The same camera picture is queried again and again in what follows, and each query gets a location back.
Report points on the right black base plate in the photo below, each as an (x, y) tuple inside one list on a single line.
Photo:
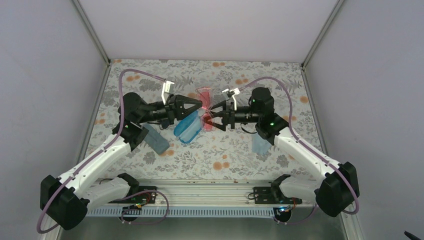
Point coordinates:
[(262, 195)]

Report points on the light blue cleaning cloth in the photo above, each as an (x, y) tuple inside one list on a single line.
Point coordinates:
[(260, 146)]

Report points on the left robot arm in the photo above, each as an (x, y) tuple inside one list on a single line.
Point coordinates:
[(125, 137)]

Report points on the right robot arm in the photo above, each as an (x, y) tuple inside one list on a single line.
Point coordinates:
[(334, 186)]

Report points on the aluminium mounting rail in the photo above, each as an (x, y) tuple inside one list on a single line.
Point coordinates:
[(205, 193)]

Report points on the left aluminium frame post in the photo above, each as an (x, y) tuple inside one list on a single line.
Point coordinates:
[(91, 31)]

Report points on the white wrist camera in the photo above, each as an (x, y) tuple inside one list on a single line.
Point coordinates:
[(231, 95), (167, 89)]

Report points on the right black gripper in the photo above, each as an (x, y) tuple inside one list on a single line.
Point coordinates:
[(229, 115)]

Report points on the grey glasses case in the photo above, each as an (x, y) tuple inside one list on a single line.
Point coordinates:
[(155, 140)]

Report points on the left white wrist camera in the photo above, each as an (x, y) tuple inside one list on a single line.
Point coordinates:
[(167, 89)]

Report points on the right aluminium frame post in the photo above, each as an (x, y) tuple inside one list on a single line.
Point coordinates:
[(329, 21)]

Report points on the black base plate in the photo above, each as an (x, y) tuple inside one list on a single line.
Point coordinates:
[(144, 198), (262, 195)]

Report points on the pink sunglasses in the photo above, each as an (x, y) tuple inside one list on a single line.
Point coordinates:
[(204, 94)]

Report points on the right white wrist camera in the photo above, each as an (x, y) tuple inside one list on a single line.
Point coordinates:
[(231, 95)]

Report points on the floral table mat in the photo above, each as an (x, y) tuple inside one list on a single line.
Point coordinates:
[(212, 155)]

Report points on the blue translucent glasses case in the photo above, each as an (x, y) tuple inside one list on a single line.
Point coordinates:
[(188, 128)]

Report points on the white slotted cable duct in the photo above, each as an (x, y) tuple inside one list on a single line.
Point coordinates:
[(202, 212)]

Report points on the aluminium frame post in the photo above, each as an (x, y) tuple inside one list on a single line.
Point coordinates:
[(91, 31), (329, 21)]

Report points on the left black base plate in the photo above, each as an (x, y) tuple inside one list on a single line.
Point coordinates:
[(144, 198)]

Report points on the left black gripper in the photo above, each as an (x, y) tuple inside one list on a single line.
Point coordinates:
[(174, 108)]

